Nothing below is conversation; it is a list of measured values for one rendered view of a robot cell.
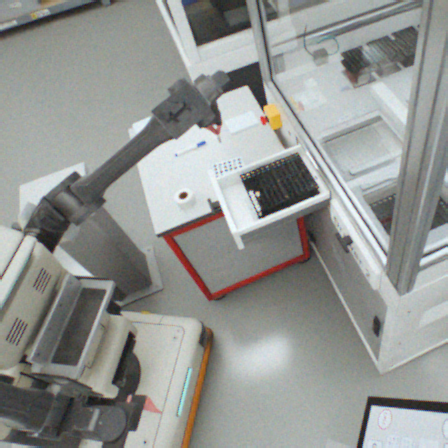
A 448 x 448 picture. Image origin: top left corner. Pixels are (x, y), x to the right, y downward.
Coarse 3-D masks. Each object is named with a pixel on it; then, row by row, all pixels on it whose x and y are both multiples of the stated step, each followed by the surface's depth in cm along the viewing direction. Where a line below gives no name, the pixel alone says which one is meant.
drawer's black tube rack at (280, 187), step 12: (288, 156) 147; (300, 156) 146; (264, 168) 145; (276, 168) 145; (288, 168) 148; (300, 168) 143; (252, 180) 143; (264, 180) 142; (276, 180) 141; (288, 180) 144; (300, 180) 140; (312, 180) 143; (264, 192) 139; (276, 192) 138; (288, 192) 138; (300, 192) 141; (312, 192) 140; (264, 204) 136; (276, 204) 136; (288, 204) 139; (264, 216) 138
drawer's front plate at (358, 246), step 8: (336, 200) 130; (336, 208) 129; (336, 216) 131; (344, 216) 127; (336, 224) 136; (344, 224) 126; (344, 232) 129; (352, 232) 123; (352, 240) 124; (360, 240) 121; (360, 248) 120; (360, 256) 123; (368, 256) 118; (368, 264) 118; (376, 272) 115; (368, 280) 125; (376, 280) 118; (376, 288) 122
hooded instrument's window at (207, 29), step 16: (160, 0) 209; (192, 0) 166; (208, 0) 168; (224, 0) 171; (240, 0) 174; (192, 16) 171; (208, 16) 173; (224, 16) 176; (240, 16) 179; (176, 32) 176; (192, 32) 176; (208, 32) 179; (224, 32) 182; (240, 32) 185
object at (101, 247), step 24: (72, 168) 177; (24, 192) 172; (96, 216) 179; (96, 240) 183; (120, 240) 200; (96, 264) 194; (120, 264) 201; (144, 264) 226; (120, 288) 216; (144, 288) 224
